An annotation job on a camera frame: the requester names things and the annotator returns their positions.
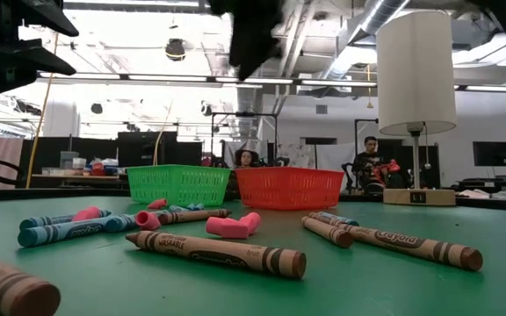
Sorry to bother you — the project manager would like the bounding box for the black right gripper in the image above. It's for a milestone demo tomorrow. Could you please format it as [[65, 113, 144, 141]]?
[[208, 0, 286, 82]]

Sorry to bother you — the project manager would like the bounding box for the red plastic basket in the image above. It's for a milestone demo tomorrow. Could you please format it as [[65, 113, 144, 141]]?
[[235, 166, 345, 211]]

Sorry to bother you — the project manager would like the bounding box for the black ceiling dome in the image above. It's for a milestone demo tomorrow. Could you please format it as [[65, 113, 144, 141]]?
[[164, 38, 187, 62]]

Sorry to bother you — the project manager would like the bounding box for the ceiling light strip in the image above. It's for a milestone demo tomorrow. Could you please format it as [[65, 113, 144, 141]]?
[[37, 72, 380, 88]]

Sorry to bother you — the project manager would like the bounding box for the person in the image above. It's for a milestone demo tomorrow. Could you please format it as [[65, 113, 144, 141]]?
[[234, 147, 261, 170], [350, 135, 408, 195]]

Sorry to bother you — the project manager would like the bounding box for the grey storage bin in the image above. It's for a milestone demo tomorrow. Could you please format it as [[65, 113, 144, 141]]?
[[59, 150, 80, 170]]

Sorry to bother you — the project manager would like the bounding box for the cluttered work table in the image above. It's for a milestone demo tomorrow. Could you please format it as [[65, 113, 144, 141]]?
[[31, 173, 130, 190]]

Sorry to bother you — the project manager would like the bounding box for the green plastic basket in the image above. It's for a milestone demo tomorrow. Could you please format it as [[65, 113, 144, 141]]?
[[126, 164, 232, 207]]

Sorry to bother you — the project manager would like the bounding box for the white shade wooden base lamp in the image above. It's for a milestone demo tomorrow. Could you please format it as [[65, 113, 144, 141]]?
[[375, 11, 459, 207]]

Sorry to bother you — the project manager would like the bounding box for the small dark monitor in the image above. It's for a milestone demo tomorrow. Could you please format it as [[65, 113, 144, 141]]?
[[472, 140, 506, 169]]

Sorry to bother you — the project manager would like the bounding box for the green table mat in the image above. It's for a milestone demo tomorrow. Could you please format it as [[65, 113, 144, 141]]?
[[0, 195, 506, 316]]

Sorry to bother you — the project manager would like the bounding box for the black metal frame stand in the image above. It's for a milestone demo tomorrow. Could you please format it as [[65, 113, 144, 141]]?
[[211, 111, 279, 170]]

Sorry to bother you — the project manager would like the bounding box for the yellow cable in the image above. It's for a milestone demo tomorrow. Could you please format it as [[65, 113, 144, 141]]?
[[25, 31, 60, 190]]

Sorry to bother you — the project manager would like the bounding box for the silver air duct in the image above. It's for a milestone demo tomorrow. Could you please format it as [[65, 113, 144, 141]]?
[[321, 0, 412, 83]]

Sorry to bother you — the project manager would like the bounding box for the black partition wall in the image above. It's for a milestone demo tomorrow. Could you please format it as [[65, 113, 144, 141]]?
[[18, 130, 205, 177]]

